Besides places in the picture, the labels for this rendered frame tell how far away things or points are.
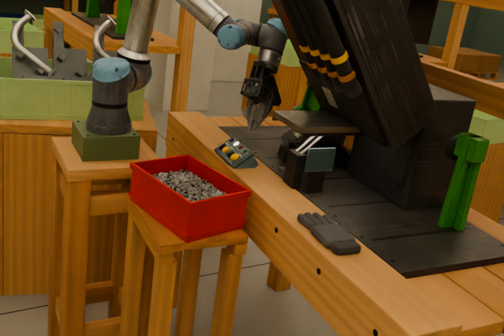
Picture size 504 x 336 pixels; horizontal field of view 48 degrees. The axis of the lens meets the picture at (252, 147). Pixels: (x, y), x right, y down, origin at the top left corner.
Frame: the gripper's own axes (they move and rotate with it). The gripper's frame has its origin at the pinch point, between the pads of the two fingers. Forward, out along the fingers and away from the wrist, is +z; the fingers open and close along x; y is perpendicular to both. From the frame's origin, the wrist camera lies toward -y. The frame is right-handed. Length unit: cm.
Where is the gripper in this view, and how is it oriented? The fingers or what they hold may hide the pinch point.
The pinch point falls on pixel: (253, 127)
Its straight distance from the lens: 181.1
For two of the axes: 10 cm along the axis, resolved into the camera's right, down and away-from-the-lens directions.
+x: 8.2, 1.4, -5.6
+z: -2.7, 9.5, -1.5
